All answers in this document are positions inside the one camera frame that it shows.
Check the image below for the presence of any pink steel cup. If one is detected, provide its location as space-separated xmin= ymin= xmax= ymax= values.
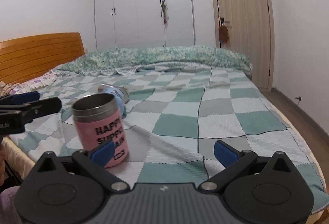
xmin=72 ymin=93 xmax=129 ymax=168

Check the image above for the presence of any blue steel cup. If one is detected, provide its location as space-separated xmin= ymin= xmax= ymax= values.
xmin=98 ymin=84 xmax=130 ymax=118

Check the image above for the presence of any beige room door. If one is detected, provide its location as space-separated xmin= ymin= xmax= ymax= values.
xmin=213 ymin=0 xmax=274 ymax=90

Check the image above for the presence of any floral pillow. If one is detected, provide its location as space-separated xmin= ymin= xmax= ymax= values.
xmin=1 ymin=70 xmax=59 ymax=96

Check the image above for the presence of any orange wooden headboard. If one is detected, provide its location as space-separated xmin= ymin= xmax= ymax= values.
xmin=0 ymin=33 xmax=85 ymax=84

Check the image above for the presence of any checkered teal bed blanket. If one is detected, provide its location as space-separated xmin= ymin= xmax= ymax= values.
xmin=11 ymin=68 xmax=328 ymax=212

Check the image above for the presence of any white wardrobe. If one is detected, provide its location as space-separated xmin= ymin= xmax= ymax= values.
xmin=94 ymin=0 xmax=195 ymax=51

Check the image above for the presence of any hanging ornament on wardrobe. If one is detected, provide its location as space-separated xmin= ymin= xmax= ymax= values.
xmin=160 ymin=0 xmax=169 ymax=28

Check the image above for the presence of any brown plush toy on handle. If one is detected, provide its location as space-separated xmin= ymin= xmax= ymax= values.
xmin=218 ymin=25 xmax=229 ymax=47

